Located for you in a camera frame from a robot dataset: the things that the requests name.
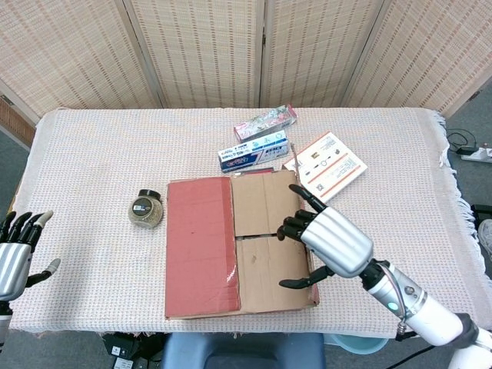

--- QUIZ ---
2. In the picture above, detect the white woven tablecloth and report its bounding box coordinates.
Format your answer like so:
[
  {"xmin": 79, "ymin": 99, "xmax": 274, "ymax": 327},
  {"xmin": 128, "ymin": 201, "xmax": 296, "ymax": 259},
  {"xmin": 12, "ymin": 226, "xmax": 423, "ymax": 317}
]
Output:
[{"xmin": 7, "ymin": 106, "xmax": 492, "ymax": 340}]

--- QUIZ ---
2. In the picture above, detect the flat white orange product box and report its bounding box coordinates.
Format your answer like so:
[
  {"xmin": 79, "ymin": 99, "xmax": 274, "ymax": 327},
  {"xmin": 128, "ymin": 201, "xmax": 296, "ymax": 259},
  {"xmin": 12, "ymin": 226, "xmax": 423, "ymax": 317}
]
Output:
[{"xmin": 282, "ymin": 130, "xmax": 368, "ymax": 204}]

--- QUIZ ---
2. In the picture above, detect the white power strip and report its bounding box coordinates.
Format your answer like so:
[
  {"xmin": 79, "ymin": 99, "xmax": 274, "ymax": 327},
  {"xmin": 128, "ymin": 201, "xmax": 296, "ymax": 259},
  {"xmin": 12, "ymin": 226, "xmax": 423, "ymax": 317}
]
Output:
[{"xmin": 459, "ymin": 145, "xmax": 492, "ymax": 163}]

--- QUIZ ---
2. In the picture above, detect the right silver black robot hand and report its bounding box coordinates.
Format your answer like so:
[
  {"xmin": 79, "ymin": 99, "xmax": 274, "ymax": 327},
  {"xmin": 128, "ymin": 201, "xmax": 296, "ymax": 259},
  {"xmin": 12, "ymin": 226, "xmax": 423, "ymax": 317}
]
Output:
[{"xmin": 276, "ymin": 183, "xmax": 374, "ymax": 290}]

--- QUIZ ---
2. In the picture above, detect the black floor cable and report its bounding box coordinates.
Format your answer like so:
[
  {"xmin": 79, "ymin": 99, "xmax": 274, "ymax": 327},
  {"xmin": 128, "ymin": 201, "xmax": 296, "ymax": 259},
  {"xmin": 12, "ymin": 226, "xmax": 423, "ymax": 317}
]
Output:
[{"xmin": 447, "ymin": 131, "xmax": 478, "ymax": 154}]

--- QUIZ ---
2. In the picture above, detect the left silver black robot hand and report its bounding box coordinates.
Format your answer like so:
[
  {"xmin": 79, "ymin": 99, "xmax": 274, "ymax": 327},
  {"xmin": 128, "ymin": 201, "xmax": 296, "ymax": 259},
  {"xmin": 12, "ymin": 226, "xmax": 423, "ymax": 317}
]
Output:
[{"xmin": 0, "ymin": 210, "xmax": 62, "ymax": 303}]

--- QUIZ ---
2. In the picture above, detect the red cardboard shipping box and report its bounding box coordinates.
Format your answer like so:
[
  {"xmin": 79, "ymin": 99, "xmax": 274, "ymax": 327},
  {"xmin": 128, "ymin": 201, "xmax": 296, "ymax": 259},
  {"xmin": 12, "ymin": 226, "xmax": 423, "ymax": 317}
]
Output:
[{"xmin": 164, "ymin": 142, "xmax": 321, "ymax": 320}]

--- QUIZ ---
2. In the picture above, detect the glass jar with black lid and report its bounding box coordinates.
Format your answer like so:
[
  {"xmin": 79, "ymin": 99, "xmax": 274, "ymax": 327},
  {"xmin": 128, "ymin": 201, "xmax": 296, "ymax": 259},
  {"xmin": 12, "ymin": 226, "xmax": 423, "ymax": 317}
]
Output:
[{"xmin": 128, "ymin": 188, "xmax": 164, "ymax": 230}]

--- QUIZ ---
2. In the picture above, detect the black floor device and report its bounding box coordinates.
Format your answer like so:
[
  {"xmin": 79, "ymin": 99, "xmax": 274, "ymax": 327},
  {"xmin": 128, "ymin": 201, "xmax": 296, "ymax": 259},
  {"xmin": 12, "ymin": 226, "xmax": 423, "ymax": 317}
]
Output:
[{"xmin": 470, "ymin": 204, "xmax": 492, "ymax": 222}]

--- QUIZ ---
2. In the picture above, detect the woven folding screen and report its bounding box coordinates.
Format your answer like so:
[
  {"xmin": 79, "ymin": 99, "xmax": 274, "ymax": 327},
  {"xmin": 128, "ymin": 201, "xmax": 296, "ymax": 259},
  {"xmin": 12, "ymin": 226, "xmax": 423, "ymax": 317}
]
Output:
[{"xmin": 0, "ymin": 0, "xmax": 492, "ymax": 118}]

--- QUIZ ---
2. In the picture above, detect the light blue bucket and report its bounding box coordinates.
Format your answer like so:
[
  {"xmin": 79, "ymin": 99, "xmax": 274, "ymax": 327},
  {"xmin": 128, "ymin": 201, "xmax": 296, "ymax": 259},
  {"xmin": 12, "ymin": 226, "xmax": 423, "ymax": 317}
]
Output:
[{"xmin": 326, "ymin": 332, "xmax": 390, "ymax": 355}]

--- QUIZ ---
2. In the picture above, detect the white shoe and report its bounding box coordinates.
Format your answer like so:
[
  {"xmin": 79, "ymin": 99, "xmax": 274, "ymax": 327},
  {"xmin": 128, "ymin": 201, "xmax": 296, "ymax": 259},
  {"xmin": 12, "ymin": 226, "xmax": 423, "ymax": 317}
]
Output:
[{"xmin": 477, "ymin": 218, "xmax": 492, "ymax": 255}]

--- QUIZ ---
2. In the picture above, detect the blue white toothpaste box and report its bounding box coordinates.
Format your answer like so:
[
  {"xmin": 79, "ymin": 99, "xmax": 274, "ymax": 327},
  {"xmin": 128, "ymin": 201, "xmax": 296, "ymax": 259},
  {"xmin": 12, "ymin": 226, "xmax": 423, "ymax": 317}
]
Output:
[{"xmin": 218, "ymin": 129, "xmax": 290, "ymax": 173}]

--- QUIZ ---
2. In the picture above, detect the pink floral carton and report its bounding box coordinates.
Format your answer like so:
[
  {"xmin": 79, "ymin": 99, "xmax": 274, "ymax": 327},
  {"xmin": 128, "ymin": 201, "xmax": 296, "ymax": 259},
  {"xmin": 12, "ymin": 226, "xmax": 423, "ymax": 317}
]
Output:
[{"xmin": 233, "ymin": 103, "xmax": 298, "ymax": 144}]

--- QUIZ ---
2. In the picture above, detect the blue chair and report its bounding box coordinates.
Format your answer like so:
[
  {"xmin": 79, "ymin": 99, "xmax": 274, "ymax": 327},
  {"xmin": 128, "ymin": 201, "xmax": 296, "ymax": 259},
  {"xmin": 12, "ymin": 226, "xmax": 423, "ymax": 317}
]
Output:
[{"xmin": 160, "ymin": 331, "xmax": 326, "ymax": 369}]

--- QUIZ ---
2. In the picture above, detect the black equipment under table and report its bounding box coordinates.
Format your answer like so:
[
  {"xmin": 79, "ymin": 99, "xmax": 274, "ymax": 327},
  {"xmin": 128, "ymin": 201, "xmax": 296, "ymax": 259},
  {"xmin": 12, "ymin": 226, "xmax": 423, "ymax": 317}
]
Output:
[{"xmin": 100, "ymin": 331, "xmax": 167, "ymax": 369}]

